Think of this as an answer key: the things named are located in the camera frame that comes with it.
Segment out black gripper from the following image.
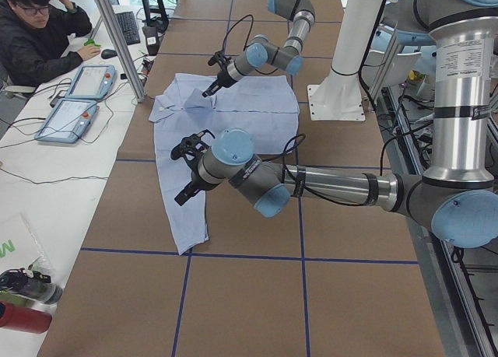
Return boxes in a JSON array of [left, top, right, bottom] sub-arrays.
[[174, 166, 212, 206], [202, 64, 237, 97]]

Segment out light blue striped shirt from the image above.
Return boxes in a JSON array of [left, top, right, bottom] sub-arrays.
[[149, 73, 300, 254]]

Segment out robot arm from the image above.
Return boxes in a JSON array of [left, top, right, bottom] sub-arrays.
[[155, 63, 414, 260], [202, 0, 315, 97]]

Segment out black keyboard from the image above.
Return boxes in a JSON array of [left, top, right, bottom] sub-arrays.
[[115, 11, 140, 45]]

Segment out upper blue teach pendant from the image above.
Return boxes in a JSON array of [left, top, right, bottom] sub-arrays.
[[65, 65, 117, 101]]

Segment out blue teach pendant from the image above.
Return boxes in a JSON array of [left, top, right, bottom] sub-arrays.
[[65, 65, 117, 101], [34, 99, 98, 144]]

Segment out lower blue teach pendant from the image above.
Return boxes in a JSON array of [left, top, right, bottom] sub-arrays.
[[34, 99, 98, 144]]

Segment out bagged white Mini shirt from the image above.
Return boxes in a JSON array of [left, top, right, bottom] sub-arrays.
[[1, 213, 55, 275]]

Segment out seated person in black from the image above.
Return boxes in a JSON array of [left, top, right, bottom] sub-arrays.
[[1, 0, 100, 87]]

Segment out red water bottle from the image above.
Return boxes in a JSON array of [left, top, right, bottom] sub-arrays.
[[1, 302, 52, 334]]

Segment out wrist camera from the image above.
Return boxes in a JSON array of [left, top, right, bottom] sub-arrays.
[[170, 129, 215, 170], [208, 50, 233, 68]]

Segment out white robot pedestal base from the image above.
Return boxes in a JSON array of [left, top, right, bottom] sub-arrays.
[[308, 0, 386, 122]]

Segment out aluminium frame post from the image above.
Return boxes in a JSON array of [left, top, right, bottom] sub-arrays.
[[94, 0, 146, 103]]

